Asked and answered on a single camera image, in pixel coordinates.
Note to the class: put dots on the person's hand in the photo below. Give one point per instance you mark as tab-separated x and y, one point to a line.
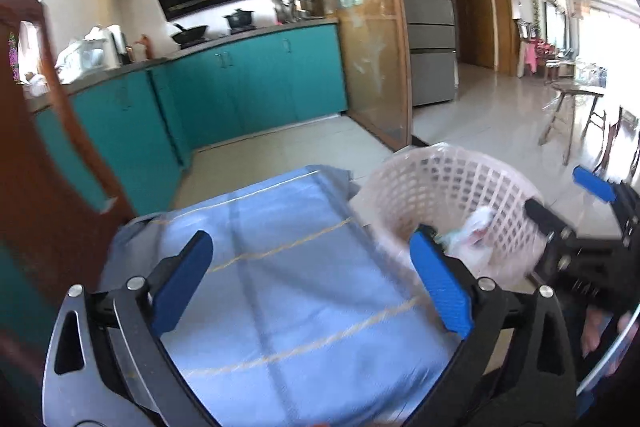
594	327

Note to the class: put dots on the steel stock pot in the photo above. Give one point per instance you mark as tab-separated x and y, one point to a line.
312	8

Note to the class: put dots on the blue seat cushion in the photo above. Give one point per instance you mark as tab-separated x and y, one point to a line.
300	319

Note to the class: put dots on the dark cooking pot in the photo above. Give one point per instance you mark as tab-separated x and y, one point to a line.
240	20

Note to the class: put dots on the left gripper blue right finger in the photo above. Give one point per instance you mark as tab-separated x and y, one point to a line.
452	302

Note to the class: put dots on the teal lower kitchen cabinets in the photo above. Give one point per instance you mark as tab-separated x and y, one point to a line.
147	120

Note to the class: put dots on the white plastic trash basket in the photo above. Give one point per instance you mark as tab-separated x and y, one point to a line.
441	185

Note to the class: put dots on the glass sliding door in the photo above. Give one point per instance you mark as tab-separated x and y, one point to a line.
375	58

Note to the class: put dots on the black wok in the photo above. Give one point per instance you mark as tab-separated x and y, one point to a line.
185	37

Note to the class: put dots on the white tissue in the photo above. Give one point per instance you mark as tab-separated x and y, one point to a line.
469	241

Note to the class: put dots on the white dish rack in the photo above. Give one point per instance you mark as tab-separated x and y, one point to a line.
96	51

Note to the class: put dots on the steel pot lid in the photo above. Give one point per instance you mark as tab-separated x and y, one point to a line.
283	12

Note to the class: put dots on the grey refrigerator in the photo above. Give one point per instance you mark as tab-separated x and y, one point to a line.
432	46

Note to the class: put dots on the dark wooden chair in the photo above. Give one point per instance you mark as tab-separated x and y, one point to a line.
57	238

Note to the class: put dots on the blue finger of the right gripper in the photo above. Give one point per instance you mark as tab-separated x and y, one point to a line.
594	185

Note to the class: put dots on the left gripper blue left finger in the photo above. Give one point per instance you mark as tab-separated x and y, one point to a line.
175	279

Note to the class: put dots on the brown sauce bottle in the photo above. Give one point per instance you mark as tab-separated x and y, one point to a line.
146	44

